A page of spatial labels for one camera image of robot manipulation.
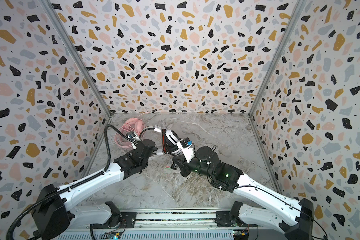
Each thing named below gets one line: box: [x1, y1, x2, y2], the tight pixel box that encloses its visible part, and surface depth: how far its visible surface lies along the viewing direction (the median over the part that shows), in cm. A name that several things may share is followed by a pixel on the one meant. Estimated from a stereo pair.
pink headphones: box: [115, 117, 145, 149], surface depth 105 cm
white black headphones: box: [139, 125, 182, 157], surface depth 76 cm
